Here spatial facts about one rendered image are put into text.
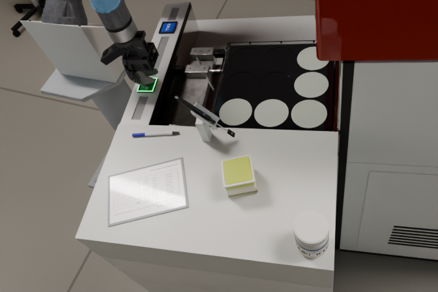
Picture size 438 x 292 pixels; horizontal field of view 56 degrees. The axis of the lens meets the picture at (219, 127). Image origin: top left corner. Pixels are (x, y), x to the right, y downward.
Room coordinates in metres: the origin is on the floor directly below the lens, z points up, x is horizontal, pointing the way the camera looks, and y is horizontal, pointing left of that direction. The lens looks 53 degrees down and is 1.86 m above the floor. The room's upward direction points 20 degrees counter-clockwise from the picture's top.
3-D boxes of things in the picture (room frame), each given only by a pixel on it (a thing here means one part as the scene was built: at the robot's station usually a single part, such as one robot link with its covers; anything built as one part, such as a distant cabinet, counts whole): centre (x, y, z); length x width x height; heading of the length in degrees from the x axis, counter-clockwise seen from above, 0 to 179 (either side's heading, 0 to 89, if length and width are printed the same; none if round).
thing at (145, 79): (0.91, 0.16, 1.01); 0.06 x 0.03 x 0.09; 63
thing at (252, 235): (0.52, 0.08, 0.89); 0.62 x 0.35 x 0.14; 63
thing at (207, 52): (1.05, -0.04, 0.89); 0.08 x 0.03 x 0.03; 63
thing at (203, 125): (0.65, 0.02, 1.03); 0.06 x 0.04 x 0.13; 63
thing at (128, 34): (0.93, 0.15, 1.19); 0.08 x 0.08 x 0.05
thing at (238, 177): (0.49, -0.01, 1.00); 0.07 x 0.07 x 0.07; 80
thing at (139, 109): (1.05, 0.11, 0.89); 0.55 x 0.09 x 0.14; 153
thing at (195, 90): (0.91, 0.04, 0.87); 0.36 x 0.08 x 0.03; 153
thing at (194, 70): (0.98, 0.00, 0.89); 0.08 x 0.03 x 0.03; 63
